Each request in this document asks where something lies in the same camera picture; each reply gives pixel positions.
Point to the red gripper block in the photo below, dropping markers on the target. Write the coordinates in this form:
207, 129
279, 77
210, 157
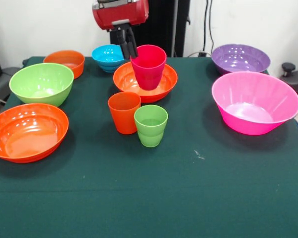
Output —
121, 13

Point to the crimson red cup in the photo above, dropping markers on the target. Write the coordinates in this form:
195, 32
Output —
149, 69

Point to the wide orange bowl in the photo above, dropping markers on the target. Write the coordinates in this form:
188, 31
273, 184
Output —
27, 136
124, 81

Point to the orange cup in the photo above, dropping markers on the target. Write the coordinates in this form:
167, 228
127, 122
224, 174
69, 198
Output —
123, 114

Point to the green cup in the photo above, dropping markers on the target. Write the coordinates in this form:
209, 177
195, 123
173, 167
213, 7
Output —
151, 131

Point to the purple bowl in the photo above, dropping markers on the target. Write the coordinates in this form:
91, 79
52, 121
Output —
241, 59

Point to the small blue bowl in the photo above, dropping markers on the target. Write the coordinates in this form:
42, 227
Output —
106, 58

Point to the small deep orange bowl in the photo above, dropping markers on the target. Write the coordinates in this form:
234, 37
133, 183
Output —
69, 60

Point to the green bowl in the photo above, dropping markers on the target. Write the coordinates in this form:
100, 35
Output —
39, 86

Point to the large pink bowl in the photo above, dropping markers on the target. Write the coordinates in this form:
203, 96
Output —
255, 119

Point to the dark green tablecloth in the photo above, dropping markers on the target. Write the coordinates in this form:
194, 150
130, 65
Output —
149, 198

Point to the black round knob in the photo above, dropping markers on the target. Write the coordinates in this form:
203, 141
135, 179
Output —
288, 67

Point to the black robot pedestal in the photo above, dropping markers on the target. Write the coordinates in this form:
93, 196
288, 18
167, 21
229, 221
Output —
161, 29

